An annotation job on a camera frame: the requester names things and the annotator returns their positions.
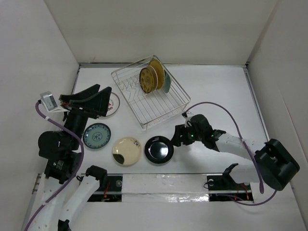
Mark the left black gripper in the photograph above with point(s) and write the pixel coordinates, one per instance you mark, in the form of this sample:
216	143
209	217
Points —
94	106

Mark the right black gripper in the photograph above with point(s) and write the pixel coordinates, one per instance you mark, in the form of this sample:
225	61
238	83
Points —
181	130

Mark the white plate with red characters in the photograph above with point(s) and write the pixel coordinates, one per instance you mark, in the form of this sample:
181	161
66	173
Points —
113	105

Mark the glossy black plate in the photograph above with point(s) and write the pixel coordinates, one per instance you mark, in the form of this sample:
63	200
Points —
159	150

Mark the light green rectangular tray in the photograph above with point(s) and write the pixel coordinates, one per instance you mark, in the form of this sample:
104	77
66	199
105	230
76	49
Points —
167	83

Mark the yellow brown patterned plate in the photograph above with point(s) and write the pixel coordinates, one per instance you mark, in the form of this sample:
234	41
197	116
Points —
146	80

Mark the cream plate with brown flowers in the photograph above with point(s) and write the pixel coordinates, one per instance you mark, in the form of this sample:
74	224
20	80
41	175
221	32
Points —
154	73

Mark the bamboo pattern round plate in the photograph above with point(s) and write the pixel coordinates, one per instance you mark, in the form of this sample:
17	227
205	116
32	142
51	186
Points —
156	64

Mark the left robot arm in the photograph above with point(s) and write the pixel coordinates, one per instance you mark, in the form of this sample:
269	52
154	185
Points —
64	151

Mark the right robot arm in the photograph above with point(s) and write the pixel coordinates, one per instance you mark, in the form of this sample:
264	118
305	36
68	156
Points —
272	163

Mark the blue green patterned plate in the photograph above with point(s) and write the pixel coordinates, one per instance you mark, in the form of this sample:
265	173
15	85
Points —
96	136

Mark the cream plate with black patch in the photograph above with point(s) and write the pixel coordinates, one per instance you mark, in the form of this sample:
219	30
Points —
127	151

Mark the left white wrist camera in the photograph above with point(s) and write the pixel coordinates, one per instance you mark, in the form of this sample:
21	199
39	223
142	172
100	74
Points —
50	103

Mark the wire dish rack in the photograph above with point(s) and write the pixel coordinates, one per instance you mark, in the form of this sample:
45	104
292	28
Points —
156	106

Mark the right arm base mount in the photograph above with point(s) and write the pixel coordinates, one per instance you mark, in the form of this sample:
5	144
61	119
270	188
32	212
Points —
222	189

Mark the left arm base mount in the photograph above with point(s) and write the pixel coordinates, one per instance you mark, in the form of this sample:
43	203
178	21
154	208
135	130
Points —
112	192

